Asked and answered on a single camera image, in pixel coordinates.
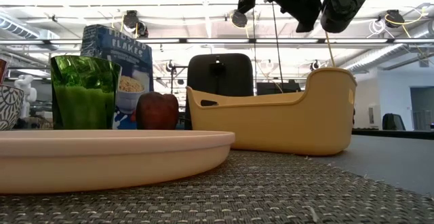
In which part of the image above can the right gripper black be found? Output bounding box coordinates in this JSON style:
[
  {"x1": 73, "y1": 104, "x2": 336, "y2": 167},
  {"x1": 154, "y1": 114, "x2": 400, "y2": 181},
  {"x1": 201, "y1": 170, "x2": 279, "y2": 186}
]
[{"x1": 237, "y1": 0, "x2": 328, "y2": 33}]

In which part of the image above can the blue Frosted Flakes cereal box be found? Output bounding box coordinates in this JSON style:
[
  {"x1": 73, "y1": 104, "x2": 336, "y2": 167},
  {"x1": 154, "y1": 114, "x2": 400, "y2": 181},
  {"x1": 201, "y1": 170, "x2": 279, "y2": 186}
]
[{"x1": 80, "y1": 24, "x2": 155, "y2": 130}]

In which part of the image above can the yellow plastic basket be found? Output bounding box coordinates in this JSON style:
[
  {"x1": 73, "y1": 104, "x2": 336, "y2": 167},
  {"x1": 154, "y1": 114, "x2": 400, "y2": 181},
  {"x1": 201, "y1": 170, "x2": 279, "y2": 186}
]
[{"x1": 185, "y1": 67, "x2": 358, "y2": 157}]

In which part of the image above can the red apple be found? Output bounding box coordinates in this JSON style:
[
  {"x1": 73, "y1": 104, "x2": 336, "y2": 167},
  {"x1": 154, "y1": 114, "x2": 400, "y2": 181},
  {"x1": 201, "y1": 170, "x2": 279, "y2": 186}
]
[{"x1": 135, "y1": 91, "x2": 180, "y2": 131}]

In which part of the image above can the red faceted glass cup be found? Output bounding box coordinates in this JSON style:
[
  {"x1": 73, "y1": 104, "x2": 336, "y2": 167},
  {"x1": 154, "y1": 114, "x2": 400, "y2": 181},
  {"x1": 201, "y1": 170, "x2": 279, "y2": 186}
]
[{"x1": 0, "y1": 58, "x2": 9, "y2": 85}]

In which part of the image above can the patterned bowl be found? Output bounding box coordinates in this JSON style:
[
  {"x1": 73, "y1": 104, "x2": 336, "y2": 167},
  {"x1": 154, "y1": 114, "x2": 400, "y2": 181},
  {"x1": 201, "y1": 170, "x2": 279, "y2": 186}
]
[{"x1": 0, "y1": 83, "x2": 26, "y2": 132}]

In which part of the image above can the black and silver toaster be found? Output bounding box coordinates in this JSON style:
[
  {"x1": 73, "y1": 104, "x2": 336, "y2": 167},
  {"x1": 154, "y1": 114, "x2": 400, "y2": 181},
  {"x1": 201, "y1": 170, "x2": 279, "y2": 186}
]
[{"x1": 184, "y1": 53, "x2": 254, "y2": 130}]

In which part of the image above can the black monitor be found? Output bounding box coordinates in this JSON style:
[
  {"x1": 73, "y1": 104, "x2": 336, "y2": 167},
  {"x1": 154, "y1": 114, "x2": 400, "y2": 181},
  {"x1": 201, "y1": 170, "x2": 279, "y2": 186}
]
[{"x1": 256, "y1": 82, "x2": 302, "y2": 95}]

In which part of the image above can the black office chair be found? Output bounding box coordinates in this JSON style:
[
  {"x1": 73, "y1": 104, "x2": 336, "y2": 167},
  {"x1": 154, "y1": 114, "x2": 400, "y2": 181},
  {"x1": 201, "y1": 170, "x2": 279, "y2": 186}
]
[{"x1": 382, "y1": 113, "x2": 406, "y2": 131}]

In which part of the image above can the green faceted glass cup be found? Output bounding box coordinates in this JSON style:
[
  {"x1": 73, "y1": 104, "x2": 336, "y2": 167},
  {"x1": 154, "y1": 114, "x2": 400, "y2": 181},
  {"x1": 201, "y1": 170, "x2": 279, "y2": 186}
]
[{"x1": 50, "y1": 54, "x2": 123, "y2": 130}]

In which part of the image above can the black neighbouring table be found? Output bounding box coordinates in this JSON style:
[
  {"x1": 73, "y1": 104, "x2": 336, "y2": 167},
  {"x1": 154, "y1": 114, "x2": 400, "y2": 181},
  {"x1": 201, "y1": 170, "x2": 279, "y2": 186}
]
[{"x1": 351, "y1": 128, "x2": 434, "y2": 141}]

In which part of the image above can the grey woven placemat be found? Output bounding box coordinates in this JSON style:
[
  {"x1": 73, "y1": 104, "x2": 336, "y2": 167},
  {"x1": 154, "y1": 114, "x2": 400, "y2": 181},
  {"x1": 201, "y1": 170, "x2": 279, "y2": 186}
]
[{"x1": 0, "y1": 149, "x2": 434, "y2": 224}]

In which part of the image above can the pale round plate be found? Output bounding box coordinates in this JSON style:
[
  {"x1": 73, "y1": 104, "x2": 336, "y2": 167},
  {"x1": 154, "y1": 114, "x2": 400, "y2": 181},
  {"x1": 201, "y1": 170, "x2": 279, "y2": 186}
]
[{"x1": 0, "y1": 130, "x2": 236, "y2": 195}]

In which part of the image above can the black ceiling cable reel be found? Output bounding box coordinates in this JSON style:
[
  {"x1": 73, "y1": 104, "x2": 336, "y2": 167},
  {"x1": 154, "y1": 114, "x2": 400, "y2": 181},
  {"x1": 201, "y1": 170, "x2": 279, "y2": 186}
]
[
  {"x1": 122, "y1": 10, "x2": 149, "y2": 38},
  {"x1": 231, "y1": 9, "x2": 249, "y2": 29},
  {"x1": 384, "y1": 9, "x2": 405, "y2": 29}
]

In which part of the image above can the black hanging cable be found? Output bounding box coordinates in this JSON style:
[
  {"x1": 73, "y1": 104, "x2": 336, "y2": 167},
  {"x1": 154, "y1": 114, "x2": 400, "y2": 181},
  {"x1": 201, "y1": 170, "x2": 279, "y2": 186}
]
[{"x1": 270, "y1": 1, "x2": 285, "y2": 92}]

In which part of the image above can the yellow hanging cable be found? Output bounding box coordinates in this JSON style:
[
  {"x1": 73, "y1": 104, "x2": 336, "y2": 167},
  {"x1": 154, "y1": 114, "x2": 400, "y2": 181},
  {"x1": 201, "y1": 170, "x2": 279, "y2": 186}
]
[{"x1": 323, "y1": 30, "x2": 337, "y2": 69}]

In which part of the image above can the silver ceiling air duct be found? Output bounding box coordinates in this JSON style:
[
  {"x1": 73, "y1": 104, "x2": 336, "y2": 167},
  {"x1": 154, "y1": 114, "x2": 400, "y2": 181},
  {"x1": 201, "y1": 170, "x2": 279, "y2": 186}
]
[{"x1": 342, "y1": 23, "x2": 434, "y2": 75}]

